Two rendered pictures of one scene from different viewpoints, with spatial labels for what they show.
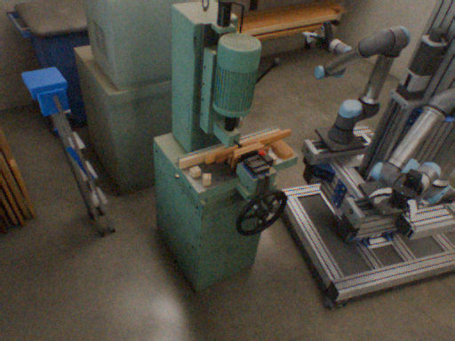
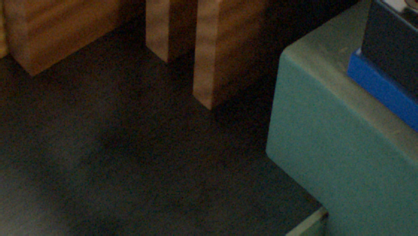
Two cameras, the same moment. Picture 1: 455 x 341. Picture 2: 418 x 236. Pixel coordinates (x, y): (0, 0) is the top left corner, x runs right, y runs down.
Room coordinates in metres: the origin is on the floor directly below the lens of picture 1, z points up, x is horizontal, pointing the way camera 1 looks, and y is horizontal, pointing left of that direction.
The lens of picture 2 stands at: (1.16, 0.03, 1.18)
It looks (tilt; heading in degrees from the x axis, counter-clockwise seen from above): 50 degrees down; 353
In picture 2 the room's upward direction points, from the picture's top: 4 degrees clockwise
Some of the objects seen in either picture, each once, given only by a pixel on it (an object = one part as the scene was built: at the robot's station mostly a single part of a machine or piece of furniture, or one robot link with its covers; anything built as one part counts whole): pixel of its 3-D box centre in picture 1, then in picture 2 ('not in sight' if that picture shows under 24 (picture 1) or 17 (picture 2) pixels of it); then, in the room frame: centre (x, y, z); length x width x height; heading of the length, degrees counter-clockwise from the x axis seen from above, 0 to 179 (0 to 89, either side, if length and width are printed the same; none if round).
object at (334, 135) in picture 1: (342, 130); not in sight; (1.91, -0.62, 0.87); 0.15 x 0.15 x 0.10
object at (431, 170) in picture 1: (425, 175); not in sight; (1.17, -0.75, 1.21); 0.11 x 0.08 x 0.09; 140
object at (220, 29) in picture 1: (222, 20); not in sight; (1.60, 0.12, 1.54); 0.08 x 0.08 x 0.17; 38
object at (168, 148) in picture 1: (211, 162); not in sight; (1.59, 0.11, 0.76); 0.57 x 0.45 x 0.09; 38
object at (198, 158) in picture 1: (232, 147); not in sight; (1.54, 0.01, 0.93); 0.60 x 0.02 x 0.05; 128
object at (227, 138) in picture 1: (227, 133); not in sight; (1.51, 0.05, 1.03); 0.14 x 0.07 x 0.09; 38
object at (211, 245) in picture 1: (207, 210); not in sight; (1.58, 0.11, 0.36); 0.58 x 0.45 x 0.71; 38
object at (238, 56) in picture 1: (235, 76); not in sight; (1.49, 0.04, 1.35); 0.18 x 0.18 x 0.31
